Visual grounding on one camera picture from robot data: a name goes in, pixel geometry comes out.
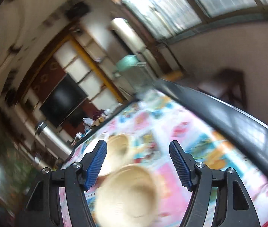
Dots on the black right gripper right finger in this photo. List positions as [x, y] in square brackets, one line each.
[234, 205]

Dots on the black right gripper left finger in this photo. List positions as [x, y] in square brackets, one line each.
[42, 204]

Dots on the cream patterned bowl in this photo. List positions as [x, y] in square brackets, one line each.
[118, 154]
[127, 197]

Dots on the flower painting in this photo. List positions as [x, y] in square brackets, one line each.
[16, 172]

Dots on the wide steel thermos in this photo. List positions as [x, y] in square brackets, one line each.
[53, 141]

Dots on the black television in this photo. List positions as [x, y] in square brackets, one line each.
[62, 101]

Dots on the colourful fruit tablecloth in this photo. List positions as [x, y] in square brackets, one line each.
[159, 156]

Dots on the clear plastic water bottle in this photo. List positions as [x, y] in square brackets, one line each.
[137, 73]

